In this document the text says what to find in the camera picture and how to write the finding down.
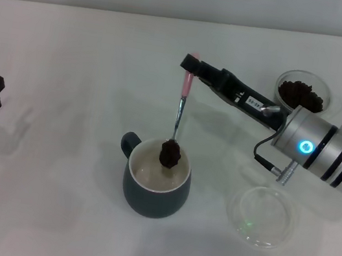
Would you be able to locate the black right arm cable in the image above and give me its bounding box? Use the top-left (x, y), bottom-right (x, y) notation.
top-left (249, 128), bottom-right (304, 187)

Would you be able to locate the pink handled metal spoon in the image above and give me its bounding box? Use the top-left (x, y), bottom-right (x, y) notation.
top-left (167, 49), bottom-right (201, 152)

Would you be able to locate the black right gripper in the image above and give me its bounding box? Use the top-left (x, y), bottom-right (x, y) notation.
top-left (173, 52), bottom-right (295, 133)

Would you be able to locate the clear glass cup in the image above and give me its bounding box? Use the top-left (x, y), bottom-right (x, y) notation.
top-left (271, 66), bottom-right (342, 119)

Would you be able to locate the coffee bean pile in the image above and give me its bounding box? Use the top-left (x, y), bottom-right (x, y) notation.
top-left (275, 77), bottom-right (328, 115)

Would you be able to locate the dark green ceramic mug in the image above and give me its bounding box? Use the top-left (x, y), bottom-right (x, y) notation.
top-left (108, 130), bottom-right (198, 225)

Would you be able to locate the clear glass saucer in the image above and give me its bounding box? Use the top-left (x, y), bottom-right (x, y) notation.
top-left (222, 181), bottom-right (301, 253)

